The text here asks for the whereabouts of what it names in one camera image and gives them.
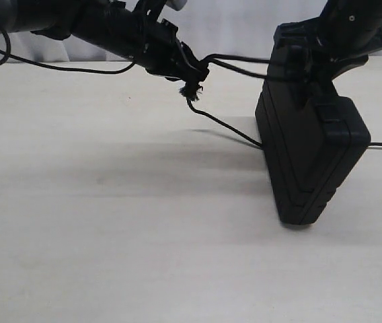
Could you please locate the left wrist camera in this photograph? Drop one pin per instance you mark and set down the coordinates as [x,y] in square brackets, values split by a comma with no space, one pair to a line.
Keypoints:
[176,5]

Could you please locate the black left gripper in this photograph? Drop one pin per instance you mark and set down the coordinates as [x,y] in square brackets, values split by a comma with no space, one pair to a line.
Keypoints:
[165,56]

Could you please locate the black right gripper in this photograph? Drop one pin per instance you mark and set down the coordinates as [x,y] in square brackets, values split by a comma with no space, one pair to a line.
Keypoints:
[310,53]

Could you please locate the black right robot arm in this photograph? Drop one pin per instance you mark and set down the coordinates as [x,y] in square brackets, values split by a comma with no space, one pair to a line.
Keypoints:
[345,14]

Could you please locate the black plastic carrying case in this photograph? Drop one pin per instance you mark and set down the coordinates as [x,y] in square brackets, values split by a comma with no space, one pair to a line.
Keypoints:
[310,147]

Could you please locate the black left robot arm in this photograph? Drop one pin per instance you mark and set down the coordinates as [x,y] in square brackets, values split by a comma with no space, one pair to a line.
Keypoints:
[135,35]

